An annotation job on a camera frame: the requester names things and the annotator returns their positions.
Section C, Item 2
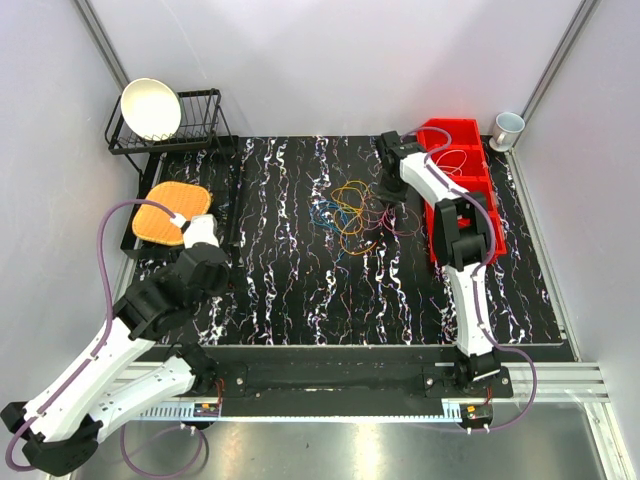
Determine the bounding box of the white mug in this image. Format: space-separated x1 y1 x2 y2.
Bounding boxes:
489 112 526 152

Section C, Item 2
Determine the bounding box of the blue cable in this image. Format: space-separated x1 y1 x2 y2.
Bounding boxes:
309 199 361 234

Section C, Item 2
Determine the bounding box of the white cable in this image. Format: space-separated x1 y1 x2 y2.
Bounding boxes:
432 147 469 179

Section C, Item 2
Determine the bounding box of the yellow cable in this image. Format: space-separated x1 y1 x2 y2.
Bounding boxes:
329 179 379 256

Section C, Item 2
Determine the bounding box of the white bowl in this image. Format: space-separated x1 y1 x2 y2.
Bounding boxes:
120 78 182 141

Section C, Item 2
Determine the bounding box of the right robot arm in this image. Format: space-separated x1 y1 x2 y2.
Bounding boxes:
376 131 501 397

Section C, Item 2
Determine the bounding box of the black wire dish rack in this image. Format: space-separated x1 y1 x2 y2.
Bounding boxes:
104 88 243 253

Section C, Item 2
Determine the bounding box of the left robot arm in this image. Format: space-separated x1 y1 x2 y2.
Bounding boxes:
1 214 229 477

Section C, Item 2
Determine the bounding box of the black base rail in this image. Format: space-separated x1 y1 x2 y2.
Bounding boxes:
158 344 516 419

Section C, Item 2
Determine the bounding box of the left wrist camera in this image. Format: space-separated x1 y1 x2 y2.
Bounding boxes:
181 214 219 248

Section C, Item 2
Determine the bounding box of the yellow woven basket tray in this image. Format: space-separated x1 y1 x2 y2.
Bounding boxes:
131 181 213 247

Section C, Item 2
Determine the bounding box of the red compartment bin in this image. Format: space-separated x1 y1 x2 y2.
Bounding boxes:
423 118 507 264

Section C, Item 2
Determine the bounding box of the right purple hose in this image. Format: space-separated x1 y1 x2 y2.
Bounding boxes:
399 125 539 435

